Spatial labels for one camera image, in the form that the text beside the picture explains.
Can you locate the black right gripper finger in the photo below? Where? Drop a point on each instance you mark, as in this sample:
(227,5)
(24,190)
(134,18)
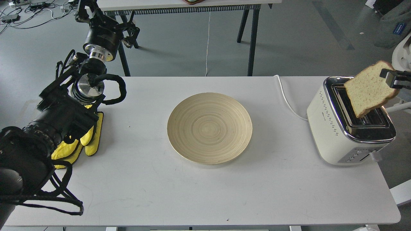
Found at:
(395,75)
(399,84)

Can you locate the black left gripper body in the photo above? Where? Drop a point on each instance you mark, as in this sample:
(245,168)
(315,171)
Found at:
(106,34)

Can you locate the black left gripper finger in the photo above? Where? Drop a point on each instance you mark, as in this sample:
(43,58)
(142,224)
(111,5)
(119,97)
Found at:
(130,22)
(82,15)

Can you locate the slice of toast bread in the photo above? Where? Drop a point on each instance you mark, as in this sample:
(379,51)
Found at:
(368,91)

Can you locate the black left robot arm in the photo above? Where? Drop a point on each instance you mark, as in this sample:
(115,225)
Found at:
(68,110)

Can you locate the cream white toaster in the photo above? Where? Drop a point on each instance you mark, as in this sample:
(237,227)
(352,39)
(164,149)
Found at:
(341,138)

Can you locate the grey jacket on chair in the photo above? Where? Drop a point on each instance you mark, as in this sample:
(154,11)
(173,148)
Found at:
(394,26)

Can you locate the yellow cloth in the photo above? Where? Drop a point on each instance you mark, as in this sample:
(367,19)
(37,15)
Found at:
(89,143)

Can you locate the background table with black legs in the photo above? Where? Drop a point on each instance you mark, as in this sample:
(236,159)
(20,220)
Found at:
(122,8)

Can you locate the round bamboo plate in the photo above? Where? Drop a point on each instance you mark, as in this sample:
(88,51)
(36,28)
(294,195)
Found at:
(209,128)

